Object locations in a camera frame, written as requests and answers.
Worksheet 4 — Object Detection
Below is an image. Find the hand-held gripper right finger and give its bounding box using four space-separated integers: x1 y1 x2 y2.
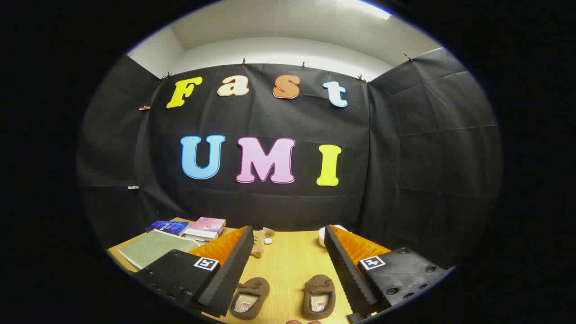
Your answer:
323 225 455 324

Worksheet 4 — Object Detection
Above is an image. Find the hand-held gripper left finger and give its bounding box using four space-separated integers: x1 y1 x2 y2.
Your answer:
134 225 255 318

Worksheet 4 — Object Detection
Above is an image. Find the brown fuzzy shoe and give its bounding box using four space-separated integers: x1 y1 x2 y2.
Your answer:
229 277 270 321
302 274 336 321

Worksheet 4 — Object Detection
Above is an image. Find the green fabric storage box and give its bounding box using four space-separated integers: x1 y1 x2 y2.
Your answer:
118 229 201 270

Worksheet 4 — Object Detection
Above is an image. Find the white plush toy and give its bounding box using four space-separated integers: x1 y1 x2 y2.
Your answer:
318 225 349 247

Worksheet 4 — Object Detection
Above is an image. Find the tan plush toy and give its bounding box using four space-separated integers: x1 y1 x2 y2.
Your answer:
251 229 276 258

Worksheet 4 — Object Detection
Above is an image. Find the blue book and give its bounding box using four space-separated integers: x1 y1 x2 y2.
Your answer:
145 220 189 236

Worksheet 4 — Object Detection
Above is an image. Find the black backdrop cloth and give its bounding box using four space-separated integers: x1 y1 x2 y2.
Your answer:
76 47 502 266

